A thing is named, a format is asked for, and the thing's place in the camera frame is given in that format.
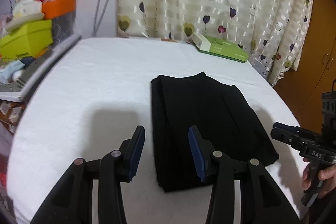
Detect white tissue pack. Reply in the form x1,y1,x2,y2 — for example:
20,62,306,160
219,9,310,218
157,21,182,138
13,0,42,18

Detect cream heart pattern curtain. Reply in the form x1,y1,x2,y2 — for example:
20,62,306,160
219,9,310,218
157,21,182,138
117,0,313,85

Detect green flat box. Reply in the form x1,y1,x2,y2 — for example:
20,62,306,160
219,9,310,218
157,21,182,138
192,34,249,63

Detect white bed sheet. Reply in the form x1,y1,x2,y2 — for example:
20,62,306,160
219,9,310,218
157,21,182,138
7,38,298,223

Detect black hanging cable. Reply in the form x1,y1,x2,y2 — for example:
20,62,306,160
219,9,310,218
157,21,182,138
92,0,117,38

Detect brown wooden wardrobe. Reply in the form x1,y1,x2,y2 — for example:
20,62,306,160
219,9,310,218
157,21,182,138
275,0,335,133

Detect person's right hand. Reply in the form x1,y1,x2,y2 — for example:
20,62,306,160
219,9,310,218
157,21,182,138
301,157,336,198

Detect black pants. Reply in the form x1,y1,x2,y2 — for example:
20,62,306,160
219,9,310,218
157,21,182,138
151,72,279,192

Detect orange box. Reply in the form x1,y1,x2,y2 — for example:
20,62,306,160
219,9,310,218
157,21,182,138
42,0,76,19

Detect lime green shoe box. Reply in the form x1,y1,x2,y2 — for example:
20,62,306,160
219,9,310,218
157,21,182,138
1,19,53,60

